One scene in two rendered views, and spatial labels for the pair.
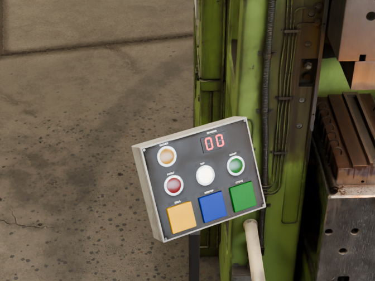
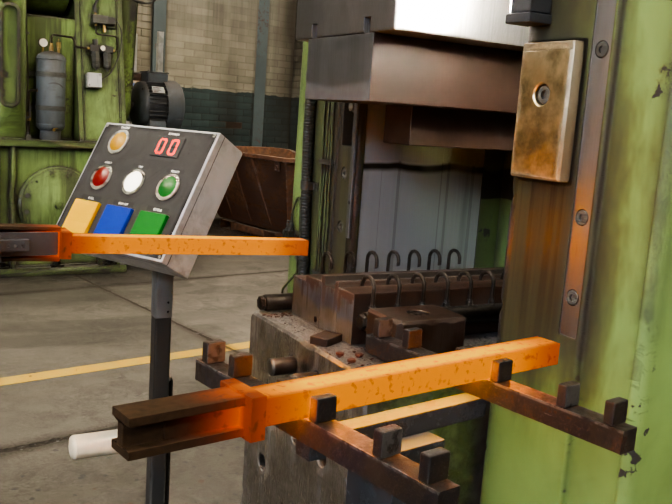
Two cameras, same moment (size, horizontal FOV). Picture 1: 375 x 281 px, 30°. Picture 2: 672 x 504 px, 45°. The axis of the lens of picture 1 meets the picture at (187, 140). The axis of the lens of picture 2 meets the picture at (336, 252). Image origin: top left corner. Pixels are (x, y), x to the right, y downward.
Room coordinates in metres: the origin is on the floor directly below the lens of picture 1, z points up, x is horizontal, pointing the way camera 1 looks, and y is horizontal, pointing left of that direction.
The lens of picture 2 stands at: (1.15, -1.69, 1.24)
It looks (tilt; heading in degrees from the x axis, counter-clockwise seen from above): 9 degrees down; 62
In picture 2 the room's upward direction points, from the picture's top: 4 degrees clockwise
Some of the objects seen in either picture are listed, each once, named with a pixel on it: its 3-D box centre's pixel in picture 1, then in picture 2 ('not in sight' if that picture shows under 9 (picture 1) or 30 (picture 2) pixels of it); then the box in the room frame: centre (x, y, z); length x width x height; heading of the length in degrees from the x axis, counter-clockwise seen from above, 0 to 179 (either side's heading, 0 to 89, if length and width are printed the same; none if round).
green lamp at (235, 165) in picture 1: (235, 165); (167, 187); (1.60, -0.14, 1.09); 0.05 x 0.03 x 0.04; 91
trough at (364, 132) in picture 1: (363, 126); (440, 278); (1.94, -0.59, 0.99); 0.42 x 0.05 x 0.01; 1
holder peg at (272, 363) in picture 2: not in sight; (281, 366); (1.65, -0.61, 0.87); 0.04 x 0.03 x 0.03; 1
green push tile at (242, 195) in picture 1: (242, 196); (148, 231); (1.56, -0.16, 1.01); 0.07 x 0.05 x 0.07; 116
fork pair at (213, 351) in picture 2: not in sight; (319, 344); (1.51, -1.00, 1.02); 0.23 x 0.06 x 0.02; 11
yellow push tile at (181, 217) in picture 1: (181, 217); (82, 218); (1.48, 0.02, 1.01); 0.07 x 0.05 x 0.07; 116
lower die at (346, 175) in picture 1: (354, 135); (429, 295); (1.94, -0.57, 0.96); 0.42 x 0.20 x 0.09; 1
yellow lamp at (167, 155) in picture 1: (166, 156); (118, 141); (1.55, 0.06, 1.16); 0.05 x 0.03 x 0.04; 91
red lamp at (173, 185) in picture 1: (173, 185); (101, 176); (1.52, 0.04, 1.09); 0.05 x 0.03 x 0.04; 91
